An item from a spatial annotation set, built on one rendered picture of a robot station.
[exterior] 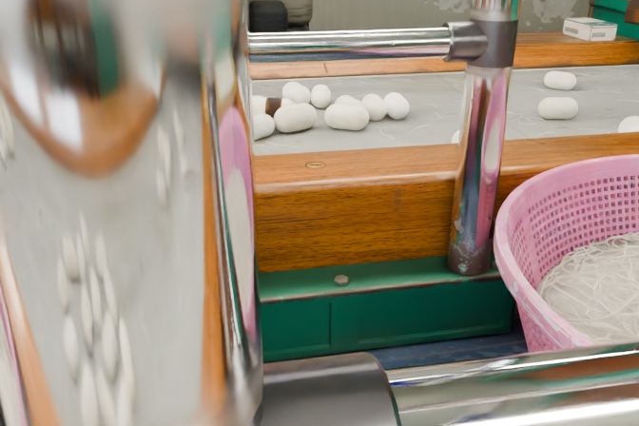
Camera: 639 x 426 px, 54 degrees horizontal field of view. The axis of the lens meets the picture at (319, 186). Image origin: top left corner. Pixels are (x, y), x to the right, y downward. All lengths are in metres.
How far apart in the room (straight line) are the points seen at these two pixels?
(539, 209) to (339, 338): 0.13
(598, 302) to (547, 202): 0.06
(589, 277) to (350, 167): 0.14
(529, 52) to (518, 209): 0.48
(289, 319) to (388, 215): 0.08
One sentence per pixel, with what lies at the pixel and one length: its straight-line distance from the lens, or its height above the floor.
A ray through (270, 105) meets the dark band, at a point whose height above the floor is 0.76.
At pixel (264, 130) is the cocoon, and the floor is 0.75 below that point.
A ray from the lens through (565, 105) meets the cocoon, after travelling 0.57.
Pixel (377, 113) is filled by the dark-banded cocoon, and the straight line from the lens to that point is 0.53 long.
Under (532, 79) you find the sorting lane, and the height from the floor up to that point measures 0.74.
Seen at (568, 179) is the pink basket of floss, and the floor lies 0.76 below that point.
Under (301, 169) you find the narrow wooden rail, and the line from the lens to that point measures 0.35.
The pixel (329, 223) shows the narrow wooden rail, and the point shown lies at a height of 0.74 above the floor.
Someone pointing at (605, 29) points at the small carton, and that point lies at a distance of 0.85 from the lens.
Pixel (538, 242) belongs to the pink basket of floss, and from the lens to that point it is 0.35.
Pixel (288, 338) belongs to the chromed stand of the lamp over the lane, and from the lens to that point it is 0.35.
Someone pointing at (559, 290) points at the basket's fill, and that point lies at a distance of 0.32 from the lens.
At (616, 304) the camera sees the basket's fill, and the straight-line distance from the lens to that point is 0.32.
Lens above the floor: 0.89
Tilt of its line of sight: 22 degrees down
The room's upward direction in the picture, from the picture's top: straight up
